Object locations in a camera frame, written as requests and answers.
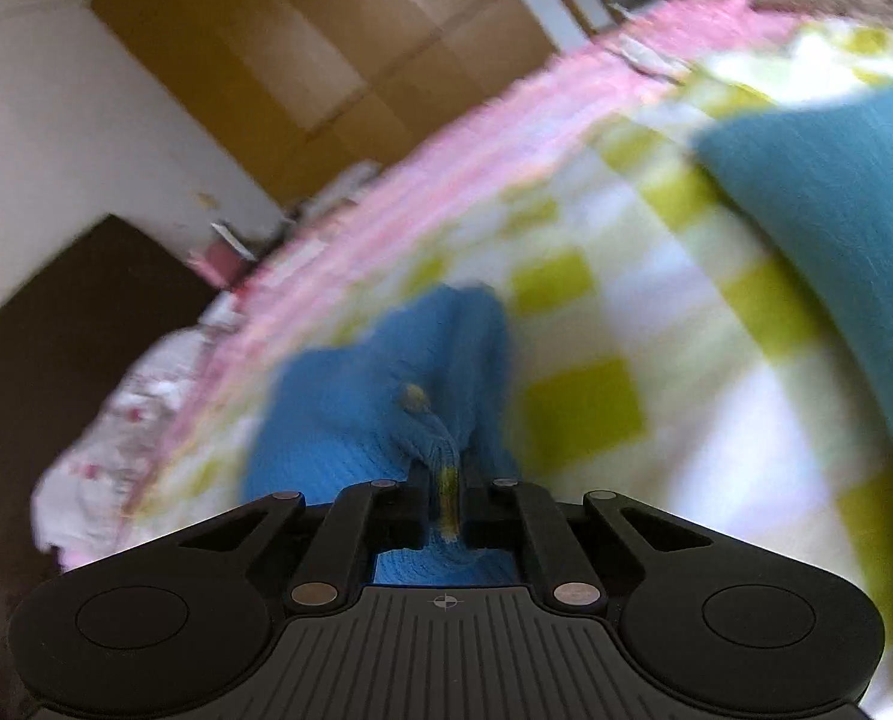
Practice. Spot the pink striped blanket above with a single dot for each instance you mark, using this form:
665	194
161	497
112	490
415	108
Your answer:
491	135

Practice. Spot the wooden wardrobe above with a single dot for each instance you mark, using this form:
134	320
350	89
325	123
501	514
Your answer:
304	37

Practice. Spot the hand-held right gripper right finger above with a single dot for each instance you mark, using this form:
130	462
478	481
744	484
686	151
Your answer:
475	510

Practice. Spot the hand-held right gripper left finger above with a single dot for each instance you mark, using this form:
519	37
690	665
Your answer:
418	510

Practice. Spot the blue knit sweater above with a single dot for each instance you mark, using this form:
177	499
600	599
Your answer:
356	405

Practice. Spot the grey pink-spotted pillow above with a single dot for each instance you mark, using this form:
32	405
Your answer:
116	457

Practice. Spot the dark brown headboard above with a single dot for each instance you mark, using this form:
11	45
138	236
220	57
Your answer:
41	405

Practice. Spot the pink box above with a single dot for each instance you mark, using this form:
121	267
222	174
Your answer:
217	262

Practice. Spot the teal cloth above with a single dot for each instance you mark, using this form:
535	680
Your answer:
843	217

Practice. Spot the green checked bed sheet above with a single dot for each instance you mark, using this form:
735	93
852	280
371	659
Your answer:
641	330

